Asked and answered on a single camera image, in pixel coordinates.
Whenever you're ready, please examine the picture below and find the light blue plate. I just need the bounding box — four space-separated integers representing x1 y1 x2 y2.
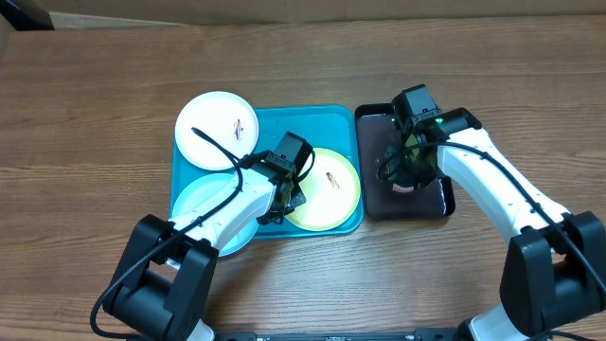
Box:
171 173 258 258

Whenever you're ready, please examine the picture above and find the white plate with red stain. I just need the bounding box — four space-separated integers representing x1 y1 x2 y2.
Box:
174 91 259 171

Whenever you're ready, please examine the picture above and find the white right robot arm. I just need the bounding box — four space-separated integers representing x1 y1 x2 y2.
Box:
377 108 605 340

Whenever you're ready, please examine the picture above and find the teal plastic tray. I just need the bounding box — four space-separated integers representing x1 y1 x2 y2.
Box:
169 104 365 240

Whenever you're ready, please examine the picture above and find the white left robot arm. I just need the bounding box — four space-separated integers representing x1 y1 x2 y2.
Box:
90 147 312 340

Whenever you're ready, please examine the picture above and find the black rectangular tray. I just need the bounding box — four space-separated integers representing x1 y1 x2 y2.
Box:
354 103 455 221

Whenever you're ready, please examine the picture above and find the brown cardboard backdrop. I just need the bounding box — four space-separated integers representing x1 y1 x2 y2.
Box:
0 0 606 32

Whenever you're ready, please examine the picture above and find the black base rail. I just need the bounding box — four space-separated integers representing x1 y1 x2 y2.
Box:
214 328 472 341

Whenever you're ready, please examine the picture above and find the green and orange sponge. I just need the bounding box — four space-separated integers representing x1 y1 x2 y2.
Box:
392 183 416 193

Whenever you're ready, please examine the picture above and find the yellow plate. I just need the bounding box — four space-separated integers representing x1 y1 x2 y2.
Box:
286 148 361 232

